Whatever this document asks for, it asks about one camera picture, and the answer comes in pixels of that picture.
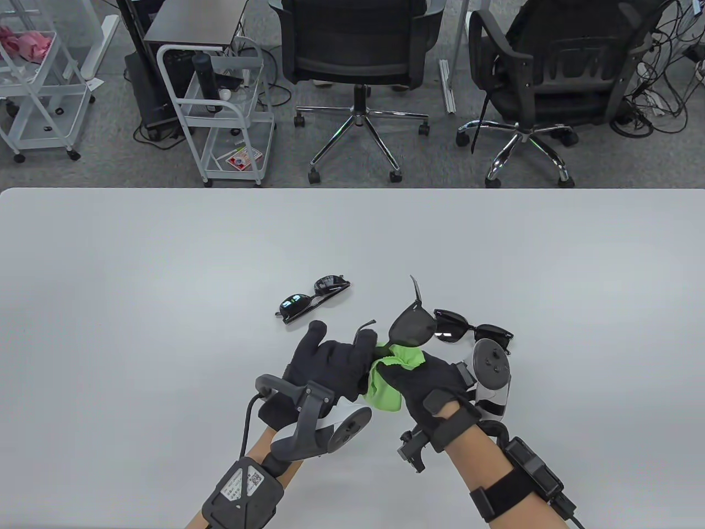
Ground dark side table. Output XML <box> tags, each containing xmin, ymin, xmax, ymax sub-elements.
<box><xmin>142</xmin><ymin>0</ymin><xmax>250</xmax><ymax>56</ymax></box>

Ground white table foot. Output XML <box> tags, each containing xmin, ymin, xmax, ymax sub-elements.
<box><xmin>80</xmin><ymin>15</ymin><xmax>121</xmax><ymax>80</ymax></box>

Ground pink cloth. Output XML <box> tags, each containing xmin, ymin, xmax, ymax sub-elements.
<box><xmin>0</xmin><ymin>25</ymin><xmax>53</xmax><ymax>61</ymax></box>

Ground tangle of black cables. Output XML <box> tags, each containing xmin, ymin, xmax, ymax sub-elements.
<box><xmin>609</xmin><ymin>0</ymin><xmax>705</xmax><ymax>138</ymax></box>

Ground person's right hand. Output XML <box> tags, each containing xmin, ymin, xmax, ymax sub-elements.
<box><xmin>377</xmin><ymin>353</ymin><xmax>485</xmax><ymax>452</ymax></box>

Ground person's left hand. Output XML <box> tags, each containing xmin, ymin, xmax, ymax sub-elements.
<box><xmin>258</xmin><ymin>321</ymin><xmax>381</xmax><ymax>430</ymax></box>

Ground white table leg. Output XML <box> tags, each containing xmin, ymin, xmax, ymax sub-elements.
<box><xmin>438</xmin><ymin>0</ymin><xmax>471</xmax><ymax>115</ymax></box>

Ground black desk leg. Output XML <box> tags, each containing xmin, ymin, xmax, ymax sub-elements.
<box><xmin>116</xmin><ymin>0</ymin><xmax>166</xmax><ymax>119</ymax></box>

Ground black computer tower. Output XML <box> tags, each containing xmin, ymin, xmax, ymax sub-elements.
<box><xmin>124</xmin><ymin>50</ymin><xmax>185</xmax><ymax>141</ymax></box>

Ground grey flat device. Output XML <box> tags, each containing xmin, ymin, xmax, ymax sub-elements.
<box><xmin>211</xmin><ymin>55</ymin><xmax>264</xmax><ymax>75</ymax></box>

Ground red and white packet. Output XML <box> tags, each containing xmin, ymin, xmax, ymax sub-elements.
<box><xmin>225</xmin><ymin>148</ymin><xmax>264</xmax><ymax>171</ymax></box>

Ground grey right hand controller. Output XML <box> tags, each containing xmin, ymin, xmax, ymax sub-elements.
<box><xmin>460</xmin><ymin>338</ymin><xmax>514</xmax><ymax>424</ymax></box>

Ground person's right forearm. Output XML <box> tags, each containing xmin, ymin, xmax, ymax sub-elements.
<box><xmin>443</xmin><ymin>424</ymin><xmax>573</xmax><ymax>529</ymax></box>

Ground black wrist tracker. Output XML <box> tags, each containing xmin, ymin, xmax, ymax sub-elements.
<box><xmin>201</xmin><ymin>458</ymin><xmax>286</xmax><ymax>529</ymax></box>
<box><xmin>469</xmin><ymin>424</ymin><xmax>584</xmax><ymax>529</ymax></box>

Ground small mirrored oval sunglasses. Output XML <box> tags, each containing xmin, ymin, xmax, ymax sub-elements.
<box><xmin>275</xmin><ymin>274</ymin><xmax>352</xmax><ymax>326</ymax></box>

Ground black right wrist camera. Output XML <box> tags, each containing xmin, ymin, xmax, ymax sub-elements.
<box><xmin>397</xmin><ymin>427</ymin><xmax>430</xmax><ymax>473</ymax></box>

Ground black bottle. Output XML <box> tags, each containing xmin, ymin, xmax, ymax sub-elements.
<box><xmin>192</xmin><ymin>52</ymin><xmax>224</xmax><ymax>115</ymax></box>

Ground black office chair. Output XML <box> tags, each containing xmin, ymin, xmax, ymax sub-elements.
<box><xmin>268</xmin><ymin>0</ymin><xmax>444</xmax><ymax>184</ymax></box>
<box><xmin>455</xmin><ymin>0</ymin><xmax>670</xmax><ymax>189</ymax></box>

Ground thick black square sunglasses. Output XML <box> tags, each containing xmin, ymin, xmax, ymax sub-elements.
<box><xmin>432</xmin><ymin>309</ymin><xmax>514</xmax><ymax>356</ymax></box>

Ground black left wrist tracker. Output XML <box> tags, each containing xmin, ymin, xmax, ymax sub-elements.
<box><xmin>201</xmin><ymin>458</ymin><xmax>286</xmax><ymax>529</ymax></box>

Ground white rolling cart with handle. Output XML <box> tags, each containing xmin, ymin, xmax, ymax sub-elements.
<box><xmin>156</xmin><ymin>39</ymin><xmax>276</xmax><ymax>188</ymax></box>

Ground green cleaning cloth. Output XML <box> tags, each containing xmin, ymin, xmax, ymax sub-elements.
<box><xmin>361</xmin><ymin>342</ymin><xmax>426</xmax><ymax>411</ymax></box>

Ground black right wrist tracker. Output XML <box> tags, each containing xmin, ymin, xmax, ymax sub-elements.
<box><xmin>469</xmin><ymin>424</ymin><xmax>584</xmax><ymax>529</ymax></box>

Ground grey hand controller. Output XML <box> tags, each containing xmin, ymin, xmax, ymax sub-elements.
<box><xmin>460</xmin><ymin>338</ymin><xmax>514</xmax><ymax>424</ymax></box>
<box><xmin>240</xmin><ymin>375</ymin><xmax>372</xmax><ymax>462</ymax></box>

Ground grey left hand controller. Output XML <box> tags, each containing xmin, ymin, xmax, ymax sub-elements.
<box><xmin>240</xmin><ymin>375</ymin><xmax>372</xmax><ymax>462</ymax></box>

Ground thin-frame dark sunglasses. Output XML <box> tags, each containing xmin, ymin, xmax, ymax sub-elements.
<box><xmin>355</xmin><ymin>274</ymin><xmax>438</xmax><ymax>349</ymax></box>

